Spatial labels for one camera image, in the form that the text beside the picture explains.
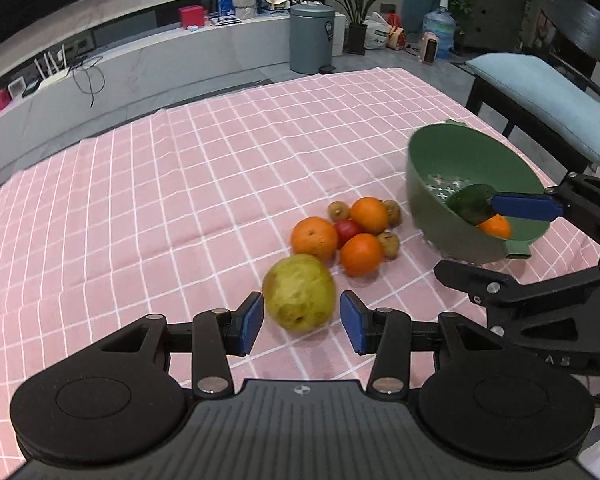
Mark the green colander bowl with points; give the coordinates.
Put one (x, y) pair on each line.
(455, 155)

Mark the red apple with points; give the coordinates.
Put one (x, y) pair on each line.
(347, 231)

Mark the orange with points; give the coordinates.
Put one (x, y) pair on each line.
(369, 215)
(314, 237)
(496, 227)
(361, 255)

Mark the white plastic bag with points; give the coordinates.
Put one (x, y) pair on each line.
(377, 30)

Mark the dark green avocado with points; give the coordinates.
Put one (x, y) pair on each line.
(472, 203)

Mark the potted plant in black pot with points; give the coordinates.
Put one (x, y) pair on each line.
(357, 10)

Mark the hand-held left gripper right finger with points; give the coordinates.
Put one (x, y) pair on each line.
(352, 322)

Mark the blue water jug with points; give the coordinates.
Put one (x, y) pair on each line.
(439, 27)

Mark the yellow-green pear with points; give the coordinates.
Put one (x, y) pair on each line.
(299, 292)

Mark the wall socket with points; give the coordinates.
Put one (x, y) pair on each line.
(387, 8)

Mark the red and yellow snack bag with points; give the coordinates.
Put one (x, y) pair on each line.
(396, 36)

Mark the red box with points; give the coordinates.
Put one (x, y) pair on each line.
(192, 16)

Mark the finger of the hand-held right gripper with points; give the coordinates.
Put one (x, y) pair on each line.
(480, 282)
(525, 206)

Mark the small white heater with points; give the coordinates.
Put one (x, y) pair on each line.
(430, 47)

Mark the white router with antennas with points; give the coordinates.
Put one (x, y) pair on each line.
(52, 69)

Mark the small white device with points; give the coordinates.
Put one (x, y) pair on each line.
(16, 89)

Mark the dark grey cabinet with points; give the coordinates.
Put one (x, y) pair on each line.
(495, 15)

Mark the grey pedal trash bin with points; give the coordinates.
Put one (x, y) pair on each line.
(311, 40)

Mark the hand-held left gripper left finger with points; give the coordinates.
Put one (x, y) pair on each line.
(252, 322)

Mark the brown kiwi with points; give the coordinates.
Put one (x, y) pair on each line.
(338, 210)
(390, 245)
(394, 212)

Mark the pink checked tablecloth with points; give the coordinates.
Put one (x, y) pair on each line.
(155, 210)

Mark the white long low cabinet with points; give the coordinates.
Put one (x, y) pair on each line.
(180, 65)

